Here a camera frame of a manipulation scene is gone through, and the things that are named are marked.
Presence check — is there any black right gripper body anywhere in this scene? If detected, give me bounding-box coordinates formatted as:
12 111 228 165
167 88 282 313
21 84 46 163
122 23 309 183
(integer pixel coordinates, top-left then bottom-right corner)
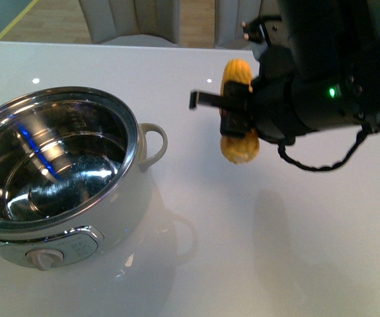
243 14 342 145

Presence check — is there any black twisted cable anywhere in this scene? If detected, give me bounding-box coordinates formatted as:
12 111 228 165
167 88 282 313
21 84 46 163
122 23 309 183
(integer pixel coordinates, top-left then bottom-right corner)
277 123 369 172

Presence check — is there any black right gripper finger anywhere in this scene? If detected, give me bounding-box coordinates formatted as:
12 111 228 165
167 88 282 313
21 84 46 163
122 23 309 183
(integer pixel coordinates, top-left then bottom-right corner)
189 81 251 114
219 110 256 138

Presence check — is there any beige chair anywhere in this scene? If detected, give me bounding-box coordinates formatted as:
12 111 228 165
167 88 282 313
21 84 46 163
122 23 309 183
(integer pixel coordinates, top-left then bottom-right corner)
213 0 279 50
79 0 180 47

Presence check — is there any right beige chair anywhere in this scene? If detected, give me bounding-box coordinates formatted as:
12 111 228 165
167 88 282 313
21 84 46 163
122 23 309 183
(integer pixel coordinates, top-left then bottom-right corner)
213 0 279 50

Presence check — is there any white electric cooking pot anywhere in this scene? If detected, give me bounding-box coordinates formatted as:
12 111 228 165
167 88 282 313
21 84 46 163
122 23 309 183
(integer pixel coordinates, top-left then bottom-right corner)
0 87 168 271

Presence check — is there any yellow corn cob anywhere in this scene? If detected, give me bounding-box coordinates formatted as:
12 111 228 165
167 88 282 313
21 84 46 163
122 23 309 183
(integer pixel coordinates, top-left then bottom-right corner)
220 59 260 164

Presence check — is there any left beige chair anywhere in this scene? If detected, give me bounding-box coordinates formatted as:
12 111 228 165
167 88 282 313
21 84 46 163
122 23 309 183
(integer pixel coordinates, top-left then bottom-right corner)
79 0 180 47

